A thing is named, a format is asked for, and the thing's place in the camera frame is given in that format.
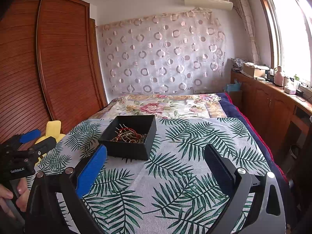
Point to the brown wooden wardrobe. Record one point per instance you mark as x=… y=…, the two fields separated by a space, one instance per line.
x=48 y=65

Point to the dark blue blanket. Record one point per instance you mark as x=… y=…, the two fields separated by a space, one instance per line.
x=241 y=117

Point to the white jug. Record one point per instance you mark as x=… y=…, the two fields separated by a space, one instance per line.
x=279 y=76

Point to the brown wooden cabinet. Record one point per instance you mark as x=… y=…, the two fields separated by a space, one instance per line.
x=268 y=112

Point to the beige window curtain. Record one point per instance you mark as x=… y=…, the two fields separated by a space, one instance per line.
x=247 y=24

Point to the white tissue box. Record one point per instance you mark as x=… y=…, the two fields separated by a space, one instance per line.
x=290 y=89

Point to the leaf-print white cloth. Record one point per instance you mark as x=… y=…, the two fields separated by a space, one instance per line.
x=175 y=165

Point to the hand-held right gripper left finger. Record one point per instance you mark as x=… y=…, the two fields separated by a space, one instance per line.
x=91 y=173

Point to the dark waste bin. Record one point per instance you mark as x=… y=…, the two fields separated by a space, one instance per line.
x=295 y=154

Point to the yellow plush toy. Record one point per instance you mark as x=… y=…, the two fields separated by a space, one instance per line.
x=52 y=129

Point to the window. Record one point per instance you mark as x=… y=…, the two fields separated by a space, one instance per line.
x=292 y=34

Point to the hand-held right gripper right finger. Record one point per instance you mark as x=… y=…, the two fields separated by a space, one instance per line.
x=219 y=169

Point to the floral quilt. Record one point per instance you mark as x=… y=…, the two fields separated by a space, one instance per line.
x=151 y=107

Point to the circle-patterned sheer curtain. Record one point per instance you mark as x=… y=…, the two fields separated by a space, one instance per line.
x=160 y=53

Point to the green-capped bottle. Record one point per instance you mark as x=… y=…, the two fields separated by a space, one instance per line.
x=296 y=81

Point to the person's left hand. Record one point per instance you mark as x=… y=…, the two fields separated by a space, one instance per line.
x=24 y=192

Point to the black square box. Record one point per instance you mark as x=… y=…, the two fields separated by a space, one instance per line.
x=126 y=151

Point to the cardboard box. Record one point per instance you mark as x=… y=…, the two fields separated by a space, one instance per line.
x=254 y=71

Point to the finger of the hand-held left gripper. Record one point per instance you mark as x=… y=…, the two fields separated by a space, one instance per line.
x=43 y=146
x=30 y=135

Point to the blue bag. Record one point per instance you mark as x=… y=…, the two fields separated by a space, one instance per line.
x=233 y=85

